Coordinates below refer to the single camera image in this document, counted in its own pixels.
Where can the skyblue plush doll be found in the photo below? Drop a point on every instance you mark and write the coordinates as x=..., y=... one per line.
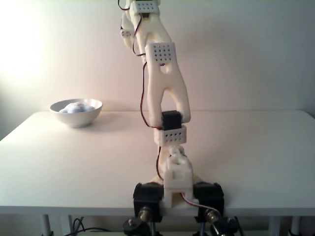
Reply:
x=76, y=108

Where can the black table clamp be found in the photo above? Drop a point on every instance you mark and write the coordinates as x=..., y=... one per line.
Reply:
x=209, y=194
x=147, y=194

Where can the white ceramic bowl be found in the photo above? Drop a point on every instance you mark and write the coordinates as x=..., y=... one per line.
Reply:
x=76, y=120

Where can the white table leg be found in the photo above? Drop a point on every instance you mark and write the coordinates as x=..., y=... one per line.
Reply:
x=274, y=226
x=65, y=225
x=45, y=223
x=294, y=226

